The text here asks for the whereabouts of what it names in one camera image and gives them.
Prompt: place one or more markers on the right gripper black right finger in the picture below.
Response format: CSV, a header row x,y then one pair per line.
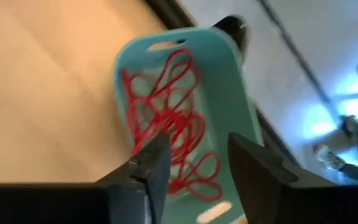
x,y
291,202

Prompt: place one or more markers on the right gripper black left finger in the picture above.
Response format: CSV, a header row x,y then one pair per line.
x,y
73,205

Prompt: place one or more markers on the red rubber band heap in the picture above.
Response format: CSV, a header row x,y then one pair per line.
x,y
179,124

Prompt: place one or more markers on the person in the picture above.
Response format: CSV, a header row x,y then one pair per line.
x,y
356,133

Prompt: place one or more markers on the mint green plastic basket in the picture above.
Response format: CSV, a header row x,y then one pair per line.
x,y
225,102

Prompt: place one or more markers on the black table clamp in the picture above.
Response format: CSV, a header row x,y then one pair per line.
x,y
233,29

